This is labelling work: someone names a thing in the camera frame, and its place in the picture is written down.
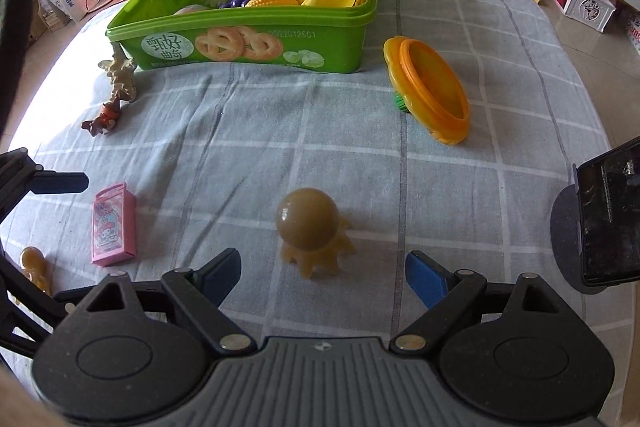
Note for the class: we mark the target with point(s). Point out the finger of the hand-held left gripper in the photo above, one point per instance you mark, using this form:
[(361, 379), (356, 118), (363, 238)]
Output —
[(65, 302), (60, 183)]

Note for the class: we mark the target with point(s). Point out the orange round toy lid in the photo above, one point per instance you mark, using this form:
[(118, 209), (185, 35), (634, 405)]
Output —
[(430, 82)]

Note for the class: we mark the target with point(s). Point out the amber rubber octopus toy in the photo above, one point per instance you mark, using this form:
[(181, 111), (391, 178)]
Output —
[(307, 222), (34, 264)]

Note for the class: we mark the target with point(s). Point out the beige starfish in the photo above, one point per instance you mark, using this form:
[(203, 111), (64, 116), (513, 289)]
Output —
[(120, 77)]

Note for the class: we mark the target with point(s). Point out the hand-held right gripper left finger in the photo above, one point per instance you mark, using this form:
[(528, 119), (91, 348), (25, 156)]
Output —
[(220, 274)]

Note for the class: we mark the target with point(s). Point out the pink card box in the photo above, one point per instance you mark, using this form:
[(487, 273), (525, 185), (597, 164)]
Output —
[(112, 227)]

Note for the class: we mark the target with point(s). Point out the pink capsule ball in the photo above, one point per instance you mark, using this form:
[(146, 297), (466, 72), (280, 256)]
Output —
[(190, 10)]

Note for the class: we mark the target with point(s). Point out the green plastic storage box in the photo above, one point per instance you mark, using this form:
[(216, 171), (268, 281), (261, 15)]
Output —
[(350, 37)]

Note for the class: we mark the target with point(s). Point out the small orange toy figure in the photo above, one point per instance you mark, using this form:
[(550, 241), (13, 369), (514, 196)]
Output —
[(105, 119)]

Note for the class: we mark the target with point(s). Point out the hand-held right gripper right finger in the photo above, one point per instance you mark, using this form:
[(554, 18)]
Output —
[(425, 279)]

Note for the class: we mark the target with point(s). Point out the purple toy grapes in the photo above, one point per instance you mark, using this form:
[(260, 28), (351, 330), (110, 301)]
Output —
[(235, 2)]

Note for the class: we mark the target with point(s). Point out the black smartphone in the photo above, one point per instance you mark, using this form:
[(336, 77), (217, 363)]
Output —
[(610, 207)]

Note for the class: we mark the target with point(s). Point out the grey checked bed sheet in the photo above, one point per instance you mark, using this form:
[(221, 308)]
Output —
[(300, 132)]

